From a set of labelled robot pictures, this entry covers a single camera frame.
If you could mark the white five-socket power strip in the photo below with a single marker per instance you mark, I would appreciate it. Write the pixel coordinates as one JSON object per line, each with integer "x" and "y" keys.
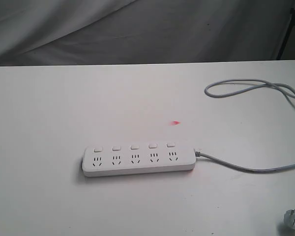
{"x": 115, "y": 159}

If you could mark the grey backdrop cloth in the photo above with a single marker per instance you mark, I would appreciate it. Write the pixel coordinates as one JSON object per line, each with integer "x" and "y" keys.
{"x": 91, "y": 32}

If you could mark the black stand pole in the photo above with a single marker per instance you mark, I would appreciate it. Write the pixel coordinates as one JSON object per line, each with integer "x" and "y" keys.
{"x": 287, "y": 33}

